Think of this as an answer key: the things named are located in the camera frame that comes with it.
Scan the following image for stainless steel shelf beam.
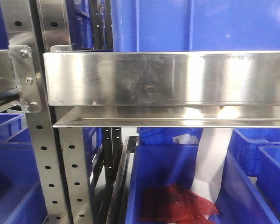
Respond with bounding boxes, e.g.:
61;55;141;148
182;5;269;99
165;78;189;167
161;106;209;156
44;50;280;128

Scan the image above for large blue bin upper shelf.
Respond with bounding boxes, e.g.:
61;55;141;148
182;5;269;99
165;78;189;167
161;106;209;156
111;0;280;52

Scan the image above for left steel shelf beam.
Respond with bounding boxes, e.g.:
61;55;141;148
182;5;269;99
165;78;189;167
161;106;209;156
0;49;20;112

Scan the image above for blue bin rear centre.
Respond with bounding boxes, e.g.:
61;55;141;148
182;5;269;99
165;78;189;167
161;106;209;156
137;127;203;146

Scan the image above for white paper strip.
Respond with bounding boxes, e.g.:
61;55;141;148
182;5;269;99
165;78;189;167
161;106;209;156
191;128;233;203

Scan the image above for red bubble wrap bag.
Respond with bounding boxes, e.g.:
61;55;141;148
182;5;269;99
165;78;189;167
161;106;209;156
140;183;219;224

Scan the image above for black perforated rear upright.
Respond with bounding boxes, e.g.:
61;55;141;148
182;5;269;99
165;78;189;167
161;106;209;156
89;0;122;184

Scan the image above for blue bin rear right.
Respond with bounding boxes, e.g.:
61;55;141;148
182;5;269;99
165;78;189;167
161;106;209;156
228;128;280;177

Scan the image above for blue bin lower centre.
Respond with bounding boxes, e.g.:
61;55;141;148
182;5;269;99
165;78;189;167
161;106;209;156
125;145;279;224

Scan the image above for right perforated steel upright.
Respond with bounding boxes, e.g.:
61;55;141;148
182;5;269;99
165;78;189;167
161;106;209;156
37;0;96;224

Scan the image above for perforated steel upright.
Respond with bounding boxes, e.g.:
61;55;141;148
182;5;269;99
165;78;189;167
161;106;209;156
37;0;96;224
0;0;71;224

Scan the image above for blue bin rear left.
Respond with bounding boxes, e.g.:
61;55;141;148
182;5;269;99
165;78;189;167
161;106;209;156
0;113;24;143

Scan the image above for blue bin lower left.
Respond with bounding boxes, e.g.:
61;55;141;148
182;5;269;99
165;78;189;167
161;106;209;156
0;147;47;224

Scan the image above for blue bin lower right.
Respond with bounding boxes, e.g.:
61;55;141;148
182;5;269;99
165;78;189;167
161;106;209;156
256;147;280;220

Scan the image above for left perforated steel upright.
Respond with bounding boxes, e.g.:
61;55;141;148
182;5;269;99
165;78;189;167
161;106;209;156
0;0;71;224

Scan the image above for steel bolted bracket plate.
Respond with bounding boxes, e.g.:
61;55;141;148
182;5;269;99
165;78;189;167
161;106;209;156
9;45;42;113

